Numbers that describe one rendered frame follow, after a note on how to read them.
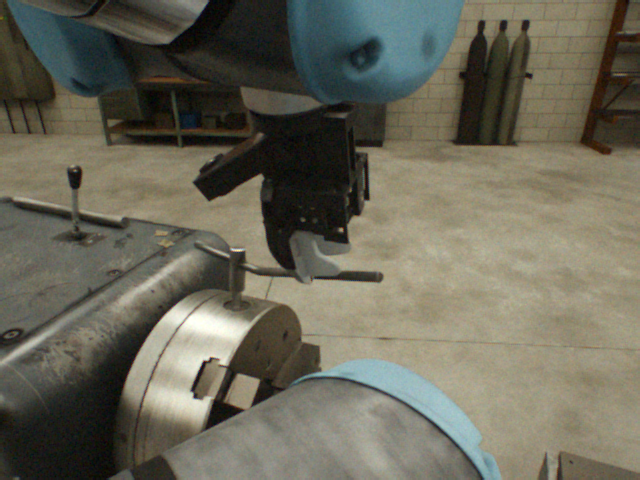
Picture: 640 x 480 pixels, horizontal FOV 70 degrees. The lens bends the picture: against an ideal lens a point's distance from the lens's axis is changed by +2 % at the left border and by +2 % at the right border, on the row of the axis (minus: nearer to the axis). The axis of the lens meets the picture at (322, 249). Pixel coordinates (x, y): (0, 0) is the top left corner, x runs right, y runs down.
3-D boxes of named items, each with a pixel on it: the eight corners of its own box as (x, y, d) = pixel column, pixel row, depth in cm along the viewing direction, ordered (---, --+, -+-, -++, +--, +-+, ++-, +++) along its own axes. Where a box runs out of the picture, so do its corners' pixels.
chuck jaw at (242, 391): (229, 416, 64) (191, 397, 54) (242, 382, 66) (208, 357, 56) (300, 440, 61) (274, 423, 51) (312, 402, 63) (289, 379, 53)
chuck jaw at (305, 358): (251, 377, 69) (285, 328, 79) (255, 400, 72) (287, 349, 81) (319, 396, 66) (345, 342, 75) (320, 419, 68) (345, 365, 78)
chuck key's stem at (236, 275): (225, 323, 65) (226, 246, 61) (237, 319, 66) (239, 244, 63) (234, 329, 63) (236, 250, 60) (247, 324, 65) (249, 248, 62)
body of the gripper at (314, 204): (347, 252, 40) (335, 127, 32) (261, 238, 43) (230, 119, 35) (371, 202, 45) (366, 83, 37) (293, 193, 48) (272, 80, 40)
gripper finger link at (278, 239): (289, 280, 44) (273, 208, 39) (275, 277, 45) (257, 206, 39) (307, 249, 48) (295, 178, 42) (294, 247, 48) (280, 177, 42)
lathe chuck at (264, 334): (139, 562, 60) (127, 346, 51) (256, 420, 89) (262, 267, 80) (197, 589, 57) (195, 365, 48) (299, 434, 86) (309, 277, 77)
